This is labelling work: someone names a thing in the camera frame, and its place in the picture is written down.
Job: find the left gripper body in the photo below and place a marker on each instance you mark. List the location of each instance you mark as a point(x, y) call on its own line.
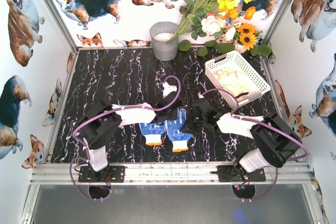
point(169, 112)

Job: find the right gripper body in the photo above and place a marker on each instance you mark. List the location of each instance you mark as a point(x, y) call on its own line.
point(193, 121)

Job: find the blue dotted glove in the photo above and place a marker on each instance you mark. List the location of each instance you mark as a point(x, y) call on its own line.
point(175, 135)
point(152, 132)

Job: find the cream rubber glove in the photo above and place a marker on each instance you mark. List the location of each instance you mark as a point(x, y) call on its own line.
point(233, 81)

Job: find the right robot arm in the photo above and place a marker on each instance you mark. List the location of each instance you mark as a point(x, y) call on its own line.
point(276, 143)

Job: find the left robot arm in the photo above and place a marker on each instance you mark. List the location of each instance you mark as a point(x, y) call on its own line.
point(97, 127)

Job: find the white plastic storage basket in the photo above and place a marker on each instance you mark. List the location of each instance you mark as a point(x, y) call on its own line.
point(256, 84)

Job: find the grey metal bucket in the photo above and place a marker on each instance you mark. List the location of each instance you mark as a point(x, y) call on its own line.
point(164, 42)

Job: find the artificial flower bouquet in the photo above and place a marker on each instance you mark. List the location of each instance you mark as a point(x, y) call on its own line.
point(226, 21)

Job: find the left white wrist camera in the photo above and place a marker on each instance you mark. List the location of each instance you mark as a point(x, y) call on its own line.
point(169, 90)

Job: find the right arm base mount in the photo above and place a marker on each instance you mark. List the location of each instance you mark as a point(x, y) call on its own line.
point(230, 173)

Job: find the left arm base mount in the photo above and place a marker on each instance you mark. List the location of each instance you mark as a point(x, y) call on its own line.
point(113, 174)

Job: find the aluminium front rail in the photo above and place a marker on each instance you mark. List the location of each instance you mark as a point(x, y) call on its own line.
point(189, 173)

